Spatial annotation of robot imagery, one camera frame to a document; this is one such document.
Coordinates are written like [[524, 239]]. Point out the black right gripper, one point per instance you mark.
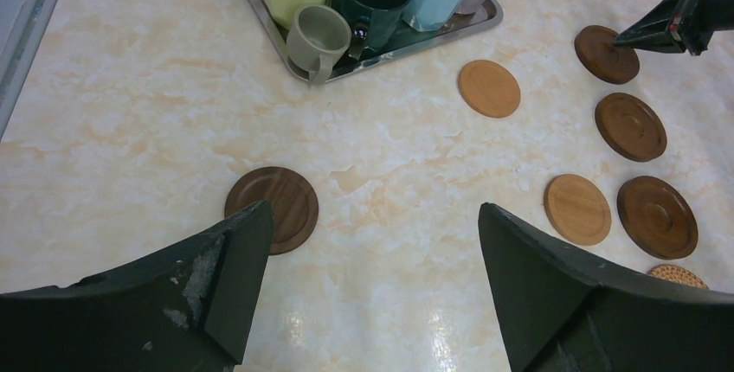
[[678, 26]]

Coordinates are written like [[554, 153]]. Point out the dark walnut coaster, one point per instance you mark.
[[293, 200]]

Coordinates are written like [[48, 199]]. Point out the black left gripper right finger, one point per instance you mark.
[[561, 308]]

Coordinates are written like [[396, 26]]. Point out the brown saucer coaster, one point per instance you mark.
[[630, 127], [657, 218], [594, 49]]

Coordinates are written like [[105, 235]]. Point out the light bamboo coaster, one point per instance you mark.
[[489, 89], [577, 209]]

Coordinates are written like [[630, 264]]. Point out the small grey-green cup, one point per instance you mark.
[[317, 40]]

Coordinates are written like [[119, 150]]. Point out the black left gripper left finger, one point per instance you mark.
[[187, 307]]

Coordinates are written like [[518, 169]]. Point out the metal serving tray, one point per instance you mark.
[[406, 43]]

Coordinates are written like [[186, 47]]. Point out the woven rattan coaster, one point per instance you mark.
[[678, 275]]

